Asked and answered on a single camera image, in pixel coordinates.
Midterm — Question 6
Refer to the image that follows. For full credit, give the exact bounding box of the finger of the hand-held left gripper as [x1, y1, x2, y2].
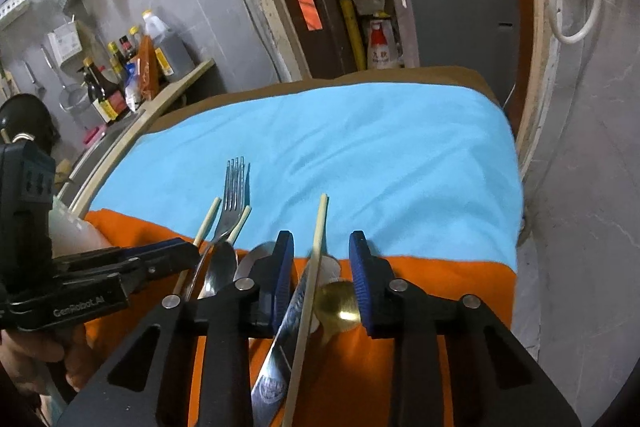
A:
[52, 238, 201, 297]

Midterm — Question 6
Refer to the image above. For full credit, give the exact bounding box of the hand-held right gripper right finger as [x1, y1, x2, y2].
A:
[349, 230, 582, 427]

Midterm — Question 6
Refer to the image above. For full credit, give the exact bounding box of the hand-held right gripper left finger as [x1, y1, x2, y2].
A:
[56, 230, 296, 427]

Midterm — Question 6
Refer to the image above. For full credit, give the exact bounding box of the steel spoon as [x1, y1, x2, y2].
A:
[204, 240, 239, 299]
[235, 242, 277, 281]

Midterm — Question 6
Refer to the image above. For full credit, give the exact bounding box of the gold spoon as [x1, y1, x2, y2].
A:
[315, 281, 362, 348]

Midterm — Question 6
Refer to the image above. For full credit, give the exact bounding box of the white plastic utensil holder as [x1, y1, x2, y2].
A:
[50, 199, 114, 258]

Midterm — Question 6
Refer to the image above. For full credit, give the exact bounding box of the steel fork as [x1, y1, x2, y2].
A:
[182, 156, 252, 303]

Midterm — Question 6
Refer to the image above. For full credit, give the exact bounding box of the steel table knife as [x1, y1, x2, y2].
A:
[250, 257, 321, 427]

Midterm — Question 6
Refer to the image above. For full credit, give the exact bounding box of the person's left hand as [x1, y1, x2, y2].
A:
[0, 328, 102, 392]

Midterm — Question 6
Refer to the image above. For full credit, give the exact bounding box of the orange cloth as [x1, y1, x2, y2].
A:
[82, 207, 518, 427]

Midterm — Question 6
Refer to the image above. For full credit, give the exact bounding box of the black wok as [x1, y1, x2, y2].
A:
[0, 93, 55, 148]

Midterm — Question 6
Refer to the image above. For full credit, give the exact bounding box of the metal strainer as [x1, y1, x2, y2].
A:
[42, 47, 89, 114]

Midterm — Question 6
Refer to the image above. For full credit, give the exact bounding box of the metal ladle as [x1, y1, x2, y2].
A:
[22, 61, 47, 100]

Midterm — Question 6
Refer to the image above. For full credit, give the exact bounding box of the light blue cloth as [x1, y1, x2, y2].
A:
[90, 79, 523, 270]

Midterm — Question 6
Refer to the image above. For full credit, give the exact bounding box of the dark sauce bottle yellow cap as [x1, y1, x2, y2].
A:
[81, 58, 113, 125]

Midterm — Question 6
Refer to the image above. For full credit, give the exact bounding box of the kitchen counter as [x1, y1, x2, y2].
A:
[55, 59, 216, 218]

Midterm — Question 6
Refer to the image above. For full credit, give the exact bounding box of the blue plastic container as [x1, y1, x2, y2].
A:
[125, 62, 142, 108]

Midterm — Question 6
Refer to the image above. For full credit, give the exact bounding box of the yellow label sauce bottle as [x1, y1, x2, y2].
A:
[107, 42, 128, 80]

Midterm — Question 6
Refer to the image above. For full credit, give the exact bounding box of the orange seasoning packet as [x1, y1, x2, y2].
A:
[135, 36, 161, 100]

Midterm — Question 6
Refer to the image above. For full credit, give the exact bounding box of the large cooking oil jug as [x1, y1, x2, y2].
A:
[142, 10, 196, 82]

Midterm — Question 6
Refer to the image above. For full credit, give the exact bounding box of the brown table cover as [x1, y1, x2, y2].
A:
[147, 66, 516, 138]

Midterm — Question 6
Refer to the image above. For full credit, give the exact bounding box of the white red sack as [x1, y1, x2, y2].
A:
[367, 14, 403, 70]

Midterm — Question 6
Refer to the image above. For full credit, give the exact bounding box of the yellow tube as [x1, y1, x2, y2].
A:
[340, 0, 367, 72]

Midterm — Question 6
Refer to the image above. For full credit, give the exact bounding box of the grey cabinet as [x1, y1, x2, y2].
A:
[390, 0, 521, 105]

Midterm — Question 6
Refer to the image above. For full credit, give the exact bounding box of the white hanging wall box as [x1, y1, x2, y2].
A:
[47, 21, 83, 65]

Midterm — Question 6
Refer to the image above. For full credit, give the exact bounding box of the white slotted wall basket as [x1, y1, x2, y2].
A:
[0, 0, 40, 30]

